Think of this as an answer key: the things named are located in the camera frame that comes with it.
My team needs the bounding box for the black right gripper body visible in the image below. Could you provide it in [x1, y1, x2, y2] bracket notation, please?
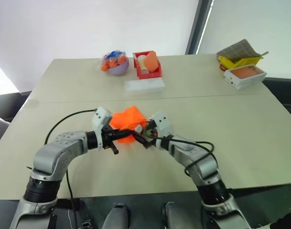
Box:
[144, 120, 159, 150]

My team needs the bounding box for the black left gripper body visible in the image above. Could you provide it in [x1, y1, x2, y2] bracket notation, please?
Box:
[101, 126, 121, 156]

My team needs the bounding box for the orange fabric pouch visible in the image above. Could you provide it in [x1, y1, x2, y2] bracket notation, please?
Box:
[109, 105, 147, 145]

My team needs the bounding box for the flat white box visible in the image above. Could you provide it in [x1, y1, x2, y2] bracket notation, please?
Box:
[124, 78, 166, 94]

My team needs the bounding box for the red plastic bin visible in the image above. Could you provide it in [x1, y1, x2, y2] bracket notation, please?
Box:
[132, 50, 163, 80]

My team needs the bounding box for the purple bowl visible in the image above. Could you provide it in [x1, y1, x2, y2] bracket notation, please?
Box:
[104, 56, 130, 76]

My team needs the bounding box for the orange egg-shaped sponge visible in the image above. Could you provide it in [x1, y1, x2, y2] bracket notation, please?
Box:
[144, 52, 159, 73]

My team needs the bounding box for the clear bag of orange snacks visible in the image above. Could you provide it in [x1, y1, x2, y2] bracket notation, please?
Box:
[96, 49, 127, 72]

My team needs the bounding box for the grey rounded robot leg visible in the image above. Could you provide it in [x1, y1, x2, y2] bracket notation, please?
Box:
[101, 203, 132, 229]

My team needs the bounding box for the white box with orange print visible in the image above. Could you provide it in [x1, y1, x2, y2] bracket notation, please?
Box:
[223, 63, 268, 91]

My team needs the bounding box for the yellow plastic bin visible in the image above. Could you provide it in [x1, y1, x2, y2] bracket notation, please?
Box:
[217, 55, 262, 70]

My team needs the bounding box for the grey checked cloth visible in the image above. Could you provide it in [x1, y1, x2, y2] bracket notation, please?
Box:
[216, 39, 260, 63]

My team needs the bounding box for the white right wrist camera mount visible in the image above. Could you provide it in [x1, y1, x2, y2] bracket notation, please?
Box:
[148, 110, 172, 139]

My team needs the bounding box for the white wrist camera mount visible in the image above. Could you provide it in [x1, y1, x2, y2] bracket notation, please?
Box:
[148, 110, 172, 139]
[91, 106, 114, 151]

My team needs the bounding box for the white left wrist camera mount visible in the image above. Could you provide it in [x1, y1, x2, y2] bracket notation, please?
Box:
[91, 106, 114, 151]

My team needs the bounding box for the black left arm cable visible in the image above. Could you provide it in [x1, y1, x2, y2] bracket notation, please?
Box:
[44, 108, 98, 229]

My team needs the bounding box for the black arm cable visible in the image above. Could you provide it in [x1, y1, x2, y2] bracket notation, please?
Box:
[152, 135, 216, 177]
[44, 108, 98, 229]

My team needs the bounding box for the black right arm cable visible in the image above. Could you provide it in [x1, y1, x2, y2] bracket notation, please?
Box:
[152, 135, 216, 177]

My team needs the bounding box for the dark window frame post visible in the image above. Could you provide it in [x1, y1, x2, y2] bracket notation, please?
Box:
[184, 0, 214, 55]

